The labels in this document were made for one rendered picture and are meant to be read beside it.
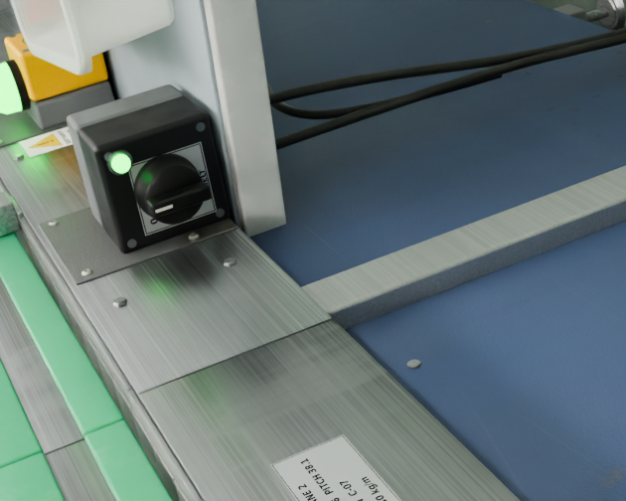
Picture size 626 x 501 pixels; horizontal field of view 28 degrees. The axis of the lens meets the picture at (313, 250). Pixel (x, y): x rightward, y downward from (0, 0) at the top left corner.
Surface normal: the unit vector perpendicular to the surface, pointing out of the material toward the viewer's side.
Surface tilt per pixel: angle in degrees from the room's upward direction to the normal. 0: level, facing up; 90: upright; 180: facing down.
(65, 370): 90
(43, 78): 90
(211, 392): 90
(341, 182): 90
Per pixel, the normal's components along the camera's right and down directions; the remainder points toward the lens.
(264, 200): 0.43, 0.50
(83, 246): -0.17, -0.87
